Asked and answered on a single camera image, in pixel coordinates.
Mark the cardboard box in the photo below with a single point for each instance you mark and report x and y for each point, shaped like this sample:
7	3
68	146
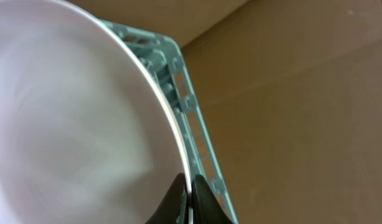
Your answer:
291	92

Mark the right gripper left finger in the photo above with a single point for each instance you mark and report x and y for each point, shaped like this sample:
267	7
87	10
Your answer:
172	208

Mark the large white plate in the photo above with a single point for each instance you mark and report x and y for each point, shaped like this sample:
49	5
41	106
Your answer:
86	136

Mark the grey dishwasher rack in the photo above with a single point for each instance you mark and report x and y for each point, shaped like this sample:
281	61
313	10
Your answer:
163	59

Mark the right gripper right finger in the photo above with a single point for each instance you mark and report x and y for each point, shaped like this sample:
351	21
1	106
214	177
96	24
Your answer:
206	209

